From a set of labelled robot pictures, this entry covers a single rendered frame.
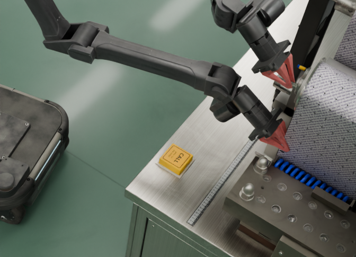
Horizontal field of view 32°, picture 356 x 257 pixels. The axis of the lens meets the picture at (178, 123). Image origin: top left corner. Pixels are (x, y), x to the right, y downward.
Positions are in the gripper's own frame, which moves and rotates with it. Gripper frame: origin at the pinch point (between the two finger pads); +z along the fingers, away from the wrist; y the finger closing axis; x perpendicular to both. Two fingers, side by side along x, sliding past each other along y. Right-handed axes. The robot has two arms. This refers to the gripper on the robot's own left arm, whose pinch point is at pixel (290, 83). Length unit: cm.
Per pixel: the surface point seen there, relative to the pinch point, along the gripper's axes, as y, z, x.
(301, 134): 5.2, 11.9, -1.5
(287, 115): -1.8, 10.1, -9.2
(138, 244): 34, 21, -54
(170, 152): 16.6, 2.9, -36.9
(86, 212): 8, 32, -134
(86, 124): -30, 11, -155
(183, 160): 16.6, 6.3, -34.1
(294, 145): 5.6, 14.7, -5.6
